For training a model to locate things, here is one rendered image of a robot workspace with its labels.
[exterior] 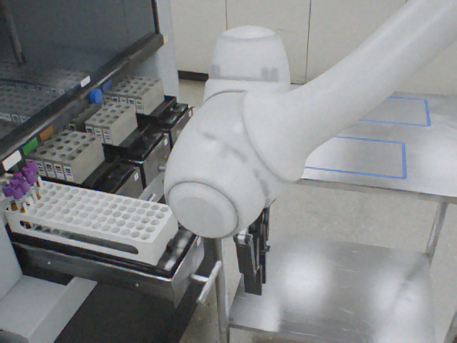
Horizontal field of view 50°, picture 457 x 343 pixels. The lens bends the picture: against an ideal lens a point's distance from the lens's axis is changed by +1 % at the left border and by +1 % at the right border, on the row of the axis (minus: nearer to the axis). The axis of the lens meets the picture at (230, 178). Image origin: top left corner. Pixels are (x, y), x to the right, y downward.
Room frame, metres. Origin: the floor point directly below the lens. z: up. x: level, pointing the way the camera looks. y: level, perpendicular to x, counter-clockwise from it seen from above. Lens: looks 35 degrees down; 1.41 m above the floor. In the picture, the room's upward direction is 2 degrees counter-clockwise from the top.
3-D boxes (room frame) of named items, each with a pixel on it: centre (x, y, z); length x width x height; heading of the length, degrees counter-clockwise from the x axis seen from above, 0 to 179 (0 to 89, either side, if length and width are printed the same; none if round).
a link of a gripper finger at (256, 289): (0.57, -0.03, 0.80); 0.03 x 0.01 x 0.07; 70
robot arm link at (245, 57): (0.57, -0.03, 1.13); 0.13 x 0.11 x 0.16; 166
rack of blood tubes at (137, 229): (0.69, 0.25, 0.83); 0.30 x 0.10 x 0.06; 70
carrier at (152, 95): (1.15, 0.20, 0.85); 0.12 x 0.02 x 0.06; 159
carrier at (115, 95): (1.18, 0.26, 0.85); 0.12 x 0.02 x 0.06; 159
